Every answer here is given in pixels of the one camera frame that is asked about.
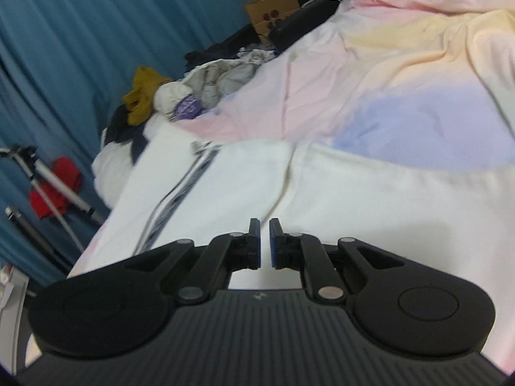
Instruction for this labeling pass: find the grey white crumpled garment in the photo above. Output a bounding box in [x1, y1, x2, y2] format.
[155, 48, 278, 122]

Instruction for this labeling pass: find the mustard yellow cloth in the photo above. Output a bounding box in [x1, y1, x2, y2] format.
[123, 66, 173, 126]

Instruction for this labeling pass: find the brown paper bag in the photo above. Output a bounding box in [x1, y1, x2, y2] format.
[244, 0, 302, 44]

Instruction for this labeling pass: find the blue curtain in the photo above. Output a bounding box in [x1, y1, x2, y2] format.
[0, 0, 286, 290]

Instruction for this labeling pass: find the silver tripod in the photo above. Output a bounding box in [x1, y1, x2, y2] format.
[0, 145, 106, 250]

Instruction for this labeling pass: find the purple printed cloth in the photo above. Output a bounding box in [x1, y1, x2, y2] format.
[174, 94, 202, 120]

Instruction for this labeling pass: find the red cloth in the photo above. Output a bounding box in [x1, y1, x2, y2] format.
[29, 157, 82, 220]

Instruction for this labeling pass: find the white garment with dark stripe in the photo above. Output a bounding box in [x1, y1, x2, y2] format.
[68, 131, 515, 371]

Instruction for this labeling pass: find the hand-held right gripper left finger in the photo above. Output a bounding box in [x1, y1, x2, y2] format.
[125, 218, 261, 305]

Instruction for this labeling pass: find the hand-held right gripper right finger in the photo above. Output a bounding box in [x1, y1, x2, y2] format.
[269, 217, 405, 302]

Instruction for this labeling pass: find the dark navy clothing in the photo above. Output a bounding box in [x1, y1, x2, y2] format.
[100, 105, 151, 165]

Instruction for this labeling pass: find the pastel multicolour bed sheet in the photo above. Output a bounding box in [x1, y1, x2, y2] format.
[177, 0, 515, 173]

